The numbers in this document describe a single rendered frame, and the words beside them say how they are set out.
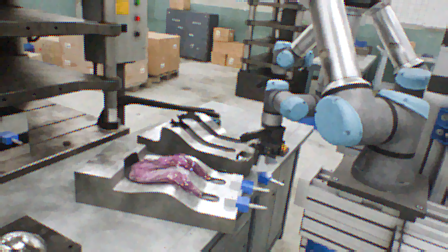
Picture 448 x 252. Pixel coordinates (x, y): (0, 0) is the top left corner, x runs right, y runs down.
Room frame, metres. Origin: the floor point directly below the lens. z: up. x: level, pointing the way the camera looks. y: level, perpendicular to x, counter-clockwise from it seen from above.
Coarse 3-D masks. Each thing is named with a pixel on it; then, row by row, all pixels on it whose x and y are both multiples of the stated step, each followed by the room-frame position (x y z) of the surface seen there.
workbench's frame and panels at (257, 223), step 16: (288, 160) 1.71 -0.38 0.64; (288, 176) 1.77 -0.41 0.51; (256, 192) 1.10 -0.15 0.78; (272, 192) 1.51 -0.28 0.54; (288, 192) 1.84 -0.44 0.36; (272, 208) 1.57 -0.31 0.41; (288, 208) 1.87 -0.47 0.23; (240, 224) 1.16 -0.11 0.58; (256, 224) 1.35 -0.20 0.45; (272, 224) 1.62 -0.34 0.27; (224, 240) 1.03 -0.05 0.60; (240, 240) 1.18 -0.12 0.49; (256, 240) 1.39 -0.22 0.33; (272, 240) 1.68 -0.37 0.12
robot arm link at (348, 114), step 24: (312, 0) 0.94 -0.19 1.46; (336, 0) 0.91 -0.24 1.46; (336, 24) 0.87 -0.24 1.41; (336, 48) 0.83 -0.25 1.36; (336, 72) 0.80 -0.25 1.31; (360, 72) 0.81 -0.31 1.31; (336, 96) 0.75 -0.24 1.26; (360, 96) 0.74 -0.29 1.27; (336, 120) 0.72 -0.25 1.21; (360, 120) 0.70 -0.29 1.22; (384, 120) 0.73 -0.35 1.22; (336, 144) 0.72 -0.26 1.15; (360, 144) 0.73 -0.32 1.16
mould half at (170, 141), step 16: (160, 128) 1.43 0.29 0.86; (176, 128) 1.27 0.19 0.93; (192, 128) 1.32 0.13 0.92; (144, 144) 1.31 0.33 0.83; (160, 144) 1.28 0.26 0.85; (176, 144) 1.24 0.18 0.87; (192, 144) 1.22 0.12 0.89; (224, 144) 1.27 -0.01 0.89; (240, 144) 1.28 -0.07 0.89; (208, 160) 1.18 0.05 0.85; (224, 160) 1.15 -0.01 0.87; (240, 160) 1.13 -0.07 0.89
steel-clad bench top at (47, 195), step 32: (224, 128) 1.68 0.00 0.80; (256, 128) 1.74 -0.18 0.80; (288, 128) 1.80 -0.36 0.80; (64, 160) 1.15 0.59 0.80; (0, 192) 0.90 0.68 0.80; (32, 192) 0.92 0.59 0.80; (64, 192) 0.94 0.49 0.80; (0, 224) 0.75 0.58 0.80; (64, 224) 0.78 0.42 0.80; (96, 224) 0.80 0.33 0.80; (128, 224) 0.81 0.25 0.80; (160, 224) 0.83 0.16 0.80
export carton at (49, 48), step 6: (36, 42) 5.67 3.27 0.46; (42, 42) 5.61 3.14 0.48; (48, 42) 5.56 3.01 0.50; (54, 42) 5.52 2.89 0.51; (36, 48) 5.67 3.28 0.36; (42, 48) 5.60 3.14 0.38; (48, 48) 5.55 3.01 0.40; (54, 48) 5.51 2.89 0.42; (42, 54) 5.60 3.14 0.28; (48, 54) 5.54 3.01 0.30; (54, 54) 5.50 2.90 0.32; (42, 60) 5.61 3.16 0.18; (48, 60) 5.55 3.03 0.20; (54, 60) 5.51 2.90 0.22; (60, 60) 5.48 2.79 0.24
